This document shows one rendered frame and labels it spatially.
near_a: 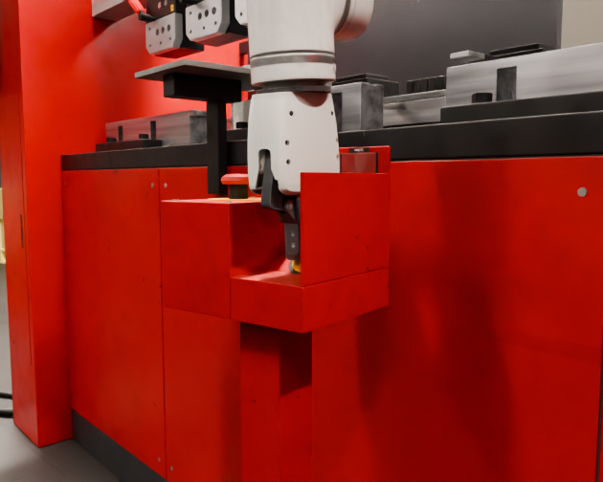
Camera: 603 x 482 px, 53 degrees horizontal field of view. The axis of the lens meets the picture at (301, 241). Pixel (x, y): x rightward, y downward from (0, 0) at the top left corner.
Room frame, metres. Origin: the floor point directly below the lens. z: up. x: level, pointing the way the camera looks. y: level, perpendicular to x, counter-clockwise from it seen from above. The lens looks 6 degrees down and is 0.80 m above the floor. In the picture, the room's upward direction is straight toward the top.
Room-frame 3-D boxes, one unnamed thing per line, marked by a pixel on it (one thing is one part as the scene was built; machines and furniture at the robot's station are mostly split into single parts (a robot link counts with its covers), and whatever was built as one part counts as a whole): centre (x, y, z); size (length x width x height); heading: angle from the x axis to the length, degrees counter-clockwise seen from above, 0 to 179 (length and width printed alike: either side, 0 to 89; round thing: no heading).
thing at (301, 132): (0.62, 0.01, 0.85); 0.10 x 0.07 x 0.11; 142
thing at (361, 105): (1.23, 0.00, 0.92); 0.39 x 0.06 x 0.10; 41
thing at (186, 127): (1.68, 0.40, 0.92); 0.50 x 0.06 x 0.10; 41
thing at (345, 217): (0.68, 0.03, 0.75); 0.20 x 0.16 x 0.18; 52
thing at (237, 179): (0.70, 0.07, 0.79); 0.04 x 0.04 x 0.04
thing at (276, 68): (0.62, 0.01, 0.91); 0.09 x 0.08 x 0.03; 142
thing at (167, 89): (1.15, 0.18, 0.88); 0.14 x 0.04 x 0.22; 131
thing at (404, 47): (1.78, -0.19, 1.12); 1.13 x 0.02 x 0.44; 41
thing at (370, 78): (1.37, -0.09, 1.01); 0.26 x 0.12 x 0.05; 131
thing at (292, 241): (0.62, 0.01, 0.75); 0.03 x 0.03 x 0.07; 52
